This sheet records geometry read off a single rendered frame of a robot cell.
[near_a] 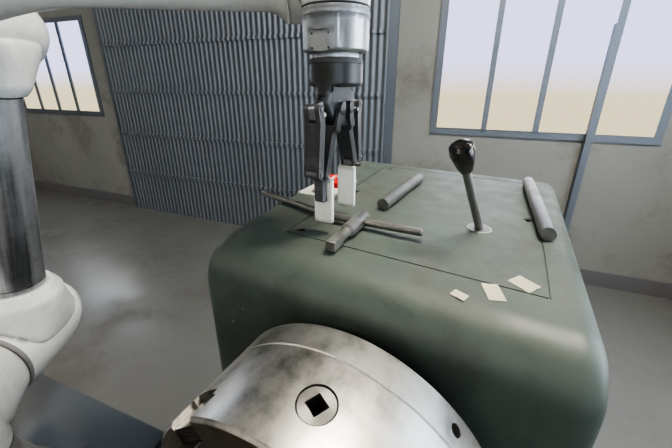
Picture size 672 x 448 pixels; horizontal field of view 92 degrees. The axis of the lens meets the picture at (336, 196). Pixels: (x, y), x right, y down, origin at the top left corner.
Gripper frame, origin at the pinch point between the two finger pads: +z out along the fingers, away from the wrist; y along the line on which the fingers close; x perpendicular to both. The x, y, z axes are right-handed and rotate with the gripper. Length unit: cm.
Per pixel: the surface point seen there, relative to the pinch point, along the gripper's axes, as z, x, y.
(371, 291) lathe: 5.4, 11.7, 13.2
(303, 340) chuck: 6.8, 8.1, 21.9
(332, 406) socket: 6.6, 14.0, 26.6
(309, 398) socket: 6.4, 12.1, 27.0
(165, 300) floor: 130, -174, -68
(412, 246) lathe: 4.6, 13.3, 2.1
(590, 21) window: -51, 55, -228
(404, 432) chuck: 8.1, 19.3, 24.8
